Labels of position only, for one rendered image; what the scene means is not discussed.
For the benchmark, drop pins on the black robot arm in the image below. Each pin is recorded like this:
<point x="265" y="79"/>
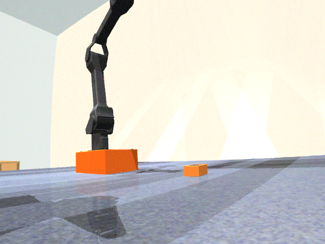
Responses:
<point x="101" y="118"/>

